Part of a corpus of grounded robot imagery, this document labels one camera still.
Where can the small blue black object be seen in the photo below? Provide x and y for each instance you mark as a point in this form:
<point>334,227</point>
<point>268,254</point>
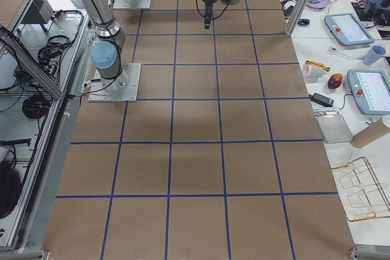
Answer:
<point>303,22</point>

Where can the pink cup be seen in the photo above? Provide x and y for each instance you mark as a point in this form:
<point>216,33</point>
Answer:
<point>311,71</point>

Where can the purple plate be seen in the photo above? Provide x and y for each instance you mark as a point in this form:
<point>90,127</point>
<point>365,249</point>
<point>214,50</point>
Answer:
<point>318,5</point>

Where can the upper teach pendant tablet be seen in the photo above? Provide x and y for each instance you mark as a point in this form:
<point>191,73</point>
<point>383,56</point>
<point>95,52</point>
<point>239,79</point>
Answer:
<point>347,29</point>

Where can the teach pendant tablet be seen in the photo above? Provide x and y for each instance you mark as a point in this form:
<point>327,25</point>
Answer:
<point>347,29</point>
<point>370,89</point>

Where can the black power adapter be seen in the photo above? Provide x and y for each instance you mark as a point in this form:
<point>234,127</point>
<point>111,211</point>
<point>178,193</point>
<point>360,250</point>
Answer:
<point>321,100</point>

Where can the red mango fruit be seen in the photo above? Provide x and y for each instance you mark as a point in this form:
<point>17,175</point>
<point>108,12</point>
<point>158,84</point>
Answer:
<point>335,81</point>

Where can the grey control box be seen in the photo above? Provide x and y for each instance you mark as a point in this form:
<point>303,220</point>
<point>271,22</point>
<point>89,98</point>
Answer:
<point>40,13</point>

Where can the person at table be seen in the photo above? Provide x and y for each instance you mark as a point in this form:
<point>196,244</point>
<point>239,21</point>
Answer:
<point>376,11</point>

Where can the metal tray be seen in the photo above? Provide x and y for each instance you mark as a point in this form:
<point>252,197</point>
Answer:
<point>332,125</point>

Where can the light blue plastic cup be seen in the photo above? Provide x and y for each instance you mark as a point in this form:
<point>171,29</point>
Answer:
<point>375,53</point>

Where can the lower teach pendant tablet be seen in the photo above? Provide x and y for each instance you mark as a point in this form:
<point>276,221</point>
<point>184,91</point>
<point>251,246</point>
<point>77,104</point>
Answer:
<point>370,89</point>

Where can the cardboard tube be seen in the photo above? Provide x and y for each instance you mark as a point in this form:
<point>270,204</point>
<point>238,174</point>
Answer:
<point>371,133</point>

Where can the black bag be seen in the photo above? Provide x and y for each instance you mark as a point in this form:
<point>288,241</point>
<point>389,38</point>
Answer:
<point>10,188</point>

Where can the yellow handled tool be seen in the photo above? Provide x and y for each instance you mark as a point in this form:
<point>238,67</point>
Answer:
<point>319,65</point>

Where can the aluminium diagonal frame beam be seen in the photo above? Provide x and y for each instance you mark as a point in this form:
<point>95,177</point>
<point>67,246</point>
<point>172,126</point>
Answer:
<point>28,63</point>

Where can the gold wire rack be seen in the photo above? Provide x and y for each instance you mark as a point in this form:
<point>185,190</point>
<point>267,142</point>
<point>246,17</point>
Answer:
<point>363,195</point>

